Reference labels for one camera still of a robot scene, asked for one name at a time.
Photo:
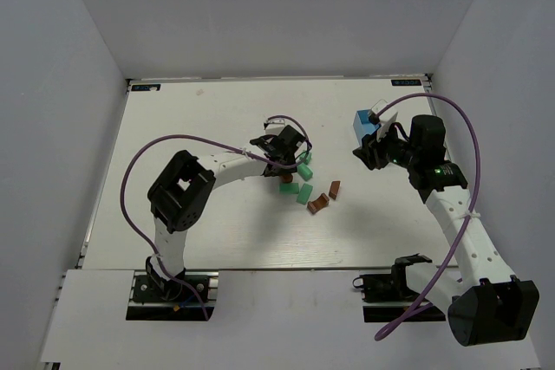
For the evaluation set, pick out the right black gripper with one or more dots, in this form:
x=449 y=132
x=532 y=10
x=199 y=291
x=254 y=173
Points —
x=373 y=149

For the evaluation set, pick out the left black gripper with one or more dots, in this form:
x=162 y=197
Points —
x=272 y=147

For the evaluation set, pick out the brown cube block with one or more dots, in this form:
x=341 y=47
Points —
x=286 y=179

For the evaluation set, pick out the blue plastic box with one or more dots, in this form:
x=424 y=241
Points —
x=363 y=125

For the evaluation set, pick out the green small block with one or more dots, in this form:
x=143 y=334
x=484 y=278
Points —
x=305 y=157

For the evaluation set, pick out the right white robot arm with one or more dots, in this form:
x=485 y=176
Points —
x=489 y=304

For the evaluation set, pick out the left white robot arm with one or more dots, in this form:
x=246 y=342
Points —
x=180 y=193

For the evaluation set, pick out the green flat block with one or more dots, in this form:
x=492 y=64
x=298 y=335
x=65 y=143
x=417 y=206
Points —
x=289 y=188

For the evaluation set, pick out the green long block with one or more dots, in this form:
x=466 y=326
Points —
x=304 y=193

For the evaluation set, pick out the brown small block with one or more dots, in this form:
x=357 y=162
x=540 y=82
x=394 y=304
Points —
x=334 y=189

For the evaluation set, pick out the brown arch block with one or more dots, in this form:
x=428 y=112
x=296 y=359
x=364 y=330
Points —
x=318 y=204

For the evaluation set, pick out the right blue corner label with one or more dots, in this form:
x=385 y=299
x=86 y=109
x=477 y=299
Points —
x=405 y=82

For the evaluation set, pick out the blue corner label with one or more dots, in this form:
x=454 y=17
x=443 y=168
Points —
x=405 y=82
x=145 y=87

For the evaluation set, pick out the left blue corner label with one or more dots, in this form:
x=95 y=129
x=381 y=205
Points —
x=145 y=87

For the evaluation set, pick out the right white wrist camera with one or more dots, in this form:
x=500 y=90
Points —
x=382 y=115

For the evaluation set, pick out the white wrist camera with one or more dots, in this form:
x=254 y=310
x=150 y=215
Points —
x=274 y=126
x=382 y=115

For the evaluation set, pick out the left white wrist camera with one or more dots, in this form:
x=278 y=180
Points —
x=274 y=126

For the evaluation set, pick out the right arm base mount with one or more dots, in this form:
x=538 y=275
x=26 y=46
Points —
x=381 y=301

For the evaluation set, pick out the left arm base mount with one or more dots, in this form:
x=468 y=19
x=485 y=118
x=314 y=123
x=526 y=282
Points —
x=147 y=303

